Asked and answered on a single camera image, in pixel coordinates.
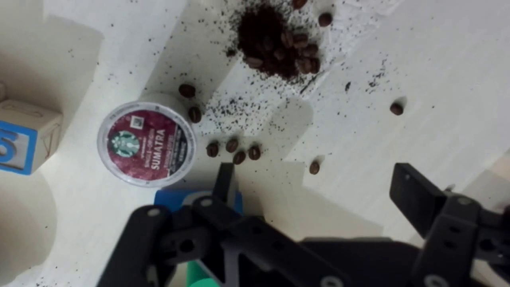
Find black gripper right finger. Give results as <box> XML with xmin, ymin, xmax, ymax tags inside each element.
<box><xmin>389</xmin><ymin>162</ymin><xmax>510</xmax><ymax>287</ymax></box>

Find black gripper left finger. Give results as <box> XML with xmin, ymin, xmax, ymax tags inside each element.
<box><xmin>97</xmin><ymin>162</ymin><xmax>341</xmax><ymax>287</ymax></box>

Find coffee grounds pile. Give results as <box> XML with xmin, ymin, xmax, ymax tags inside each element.
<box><xmin>232</xmin><ymin>4</ymin><xmax>323</xmax><ymax>82</ymax></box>

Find green cylinder block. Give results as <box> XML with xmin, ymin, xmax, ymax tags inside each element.
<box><xmin>185</xmin><ymin>259</ymin><xmax>224</xmax><ymax>287</ymax></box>

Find blue cylinder block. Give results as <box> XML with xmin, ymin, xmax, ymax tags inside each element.
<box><xmin>153</xmin><ymin>189</ymin><xmax>244</xmax><ymax>216</ymax></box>

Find Starbucks coffee pod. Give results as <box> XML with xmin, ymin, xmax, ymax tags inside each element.
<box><xmin>95</xmin><ymin>101</ymin><xmax>197</xmax><ymax>189</ymax></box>

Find wooden block blue number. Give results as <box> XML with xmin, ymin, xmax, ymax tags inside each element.
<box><xmin>0</xmin><ymin>98</ymin><xmax>63</xmax><ymax>178</ymax></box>

